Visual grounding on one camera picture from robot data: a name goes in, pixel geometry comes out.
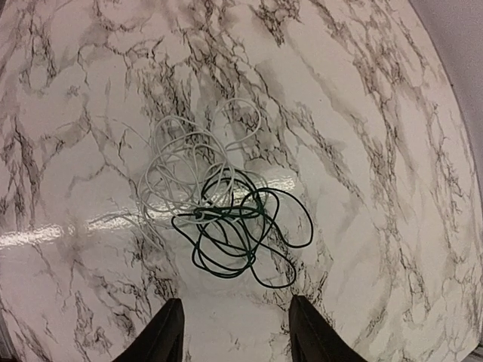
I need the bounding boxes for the dark green cable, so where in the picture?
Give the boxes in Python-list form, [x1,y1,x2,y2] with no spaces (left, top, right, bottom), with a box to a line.
[171,167,314,290]

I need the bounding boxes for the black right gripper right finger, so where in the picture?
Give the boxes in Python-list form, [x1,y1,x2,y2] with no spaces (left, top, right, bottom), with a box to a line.
[288,295,366,362]

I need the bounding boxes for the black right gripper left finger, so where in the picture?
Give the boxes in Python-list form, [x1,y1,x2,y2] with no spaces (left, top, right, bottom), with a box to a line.
[113,298,184,362]

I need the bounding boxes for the white cable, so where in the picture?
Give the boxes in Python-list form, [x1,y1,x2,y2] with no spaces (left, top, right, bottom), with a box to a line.
[137,98,269,242]

